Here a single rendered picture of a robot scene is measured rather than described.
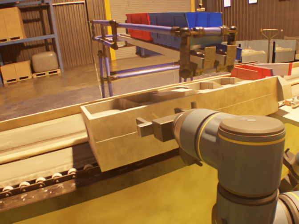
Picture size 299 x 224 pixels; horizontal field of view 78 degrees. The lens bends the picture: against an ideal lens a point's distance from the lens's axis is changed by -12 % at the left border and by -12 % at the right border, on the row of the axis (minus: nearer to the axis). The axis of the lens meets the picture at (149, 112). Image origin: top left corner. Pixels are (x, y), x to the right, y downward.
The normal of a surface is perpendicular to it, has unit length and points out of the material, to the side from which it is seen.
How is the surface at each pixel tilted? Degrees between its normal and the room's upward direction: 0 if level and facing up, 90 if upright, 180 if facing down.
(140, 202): 90
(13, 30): 90
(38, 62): 88
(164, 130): 80
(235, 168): 83
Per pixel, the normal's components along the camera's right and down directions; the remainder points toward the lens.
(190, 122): -0.77, -0.48
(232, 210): -0.76, 0.18
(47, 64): 0.44, 0.34
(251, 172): -0.40, 0.20
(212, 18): -0.90, 0.19
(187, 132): -0.90, -0.11
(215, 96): 0.40, 0.15
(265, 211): 0.12, 0.18
